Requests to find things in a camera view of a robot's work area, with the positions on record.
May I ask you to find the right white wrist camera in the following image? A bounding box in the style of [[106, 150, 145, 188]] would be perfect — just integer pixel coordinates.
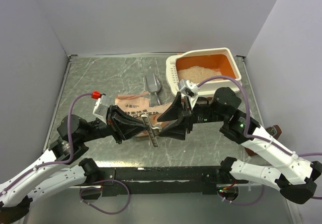
[[177, 79, 199, 97]]

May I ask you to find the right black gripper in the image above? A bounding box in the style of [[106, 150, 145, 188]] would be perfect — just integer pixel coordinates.
[[156, 91, 227, 140]]

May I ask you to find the pink cat litter bag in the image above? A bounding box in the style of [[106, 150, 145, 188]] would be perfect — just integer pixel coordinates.
[[115, 91, 172, 127]]

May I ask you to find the clear plastic bag clip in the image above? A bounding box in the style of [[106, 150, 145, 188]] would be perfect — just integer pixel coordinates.
[[141, 114, 162, 147]]

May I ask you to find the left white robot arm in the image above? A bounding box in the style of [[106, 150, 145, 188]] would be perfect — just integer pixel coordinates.
[[1, 106, 147, 210]]

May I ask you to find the purple cable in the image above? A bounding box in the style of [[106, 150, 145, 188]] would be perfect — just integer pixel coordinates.
[[196, 75, 322, 206], [0, 92, 131, 215]]

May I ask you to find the aluminium frame rail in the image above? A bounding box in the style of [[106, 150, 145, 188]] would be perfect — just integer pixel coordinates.
[[40, 165, 291, 192]]

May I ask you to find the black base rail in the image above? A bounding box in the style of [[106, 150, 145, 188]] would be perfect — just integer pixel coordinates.
[[80, 166, 250, 199]]

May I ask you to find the brown dustpan brush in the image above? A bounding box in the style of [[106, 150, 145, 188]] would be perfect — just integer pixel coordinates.
[[244, 125, 282, 157]]

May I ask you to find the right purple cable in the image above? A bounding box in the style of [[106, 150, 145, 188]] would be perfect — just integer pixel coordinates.
[[196, 75, 322, 206]]

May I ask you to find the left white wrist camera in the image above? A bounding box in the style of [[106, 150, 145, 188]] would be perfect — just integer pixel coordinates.
[[91, 91, 110, 124]]

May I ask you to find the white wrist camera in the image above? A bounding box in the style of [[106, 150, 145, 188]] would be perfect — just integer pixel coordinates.
[[91, 91, 110, 124], [177, 79, 199, 97]]

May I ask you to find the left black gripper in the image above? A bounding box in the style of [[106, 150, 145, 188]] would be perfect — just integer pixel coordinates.
[[80, 104, 150, 143]]

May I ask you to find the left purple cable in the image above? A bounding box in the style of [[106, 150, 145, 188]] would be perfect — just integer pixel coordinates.
[[0, 92, 131, 215]]

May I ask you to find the cream orange litter box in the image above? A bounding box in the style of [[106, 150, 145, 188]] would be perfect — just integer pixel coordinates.
[[166, 47, 242, 95]]

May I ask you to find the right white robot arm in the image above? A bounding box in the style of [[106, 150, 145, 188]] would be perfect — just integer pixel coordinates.
[[157, 87, 321, 204]]

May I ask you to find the metal litter scoop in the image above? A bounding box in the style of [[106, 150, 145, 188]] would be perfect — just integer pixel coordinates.
[[145, 73, 161, 105]]

